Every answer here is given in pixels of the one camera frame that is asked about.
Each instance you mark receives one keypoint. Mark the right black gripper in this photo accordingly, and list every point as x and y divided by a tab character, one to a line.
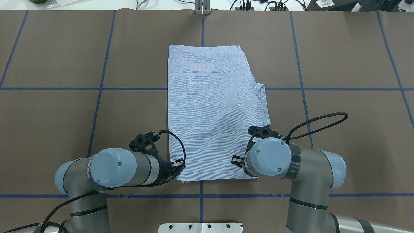
236	160

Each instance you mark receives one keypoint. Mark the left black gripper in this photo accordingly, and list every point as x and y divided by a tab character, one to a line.
165	167

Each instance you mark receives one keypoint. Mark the light blue striped shirt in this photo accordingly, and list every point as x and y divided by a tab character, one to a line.
213	99

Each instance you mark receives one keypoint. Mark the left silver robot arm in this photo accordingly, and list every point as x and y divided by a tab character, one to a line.
86	181

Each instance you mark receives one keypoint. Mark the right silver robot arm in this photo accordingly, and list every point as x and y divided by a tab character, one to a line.
313	173

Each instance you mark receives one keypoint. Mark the white camera mast pedestal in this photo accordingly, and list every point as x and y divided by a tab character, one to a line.
217	227

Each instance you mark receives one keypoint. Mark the aluminium frame post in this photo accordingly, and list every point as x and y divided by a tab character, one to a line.
202	7

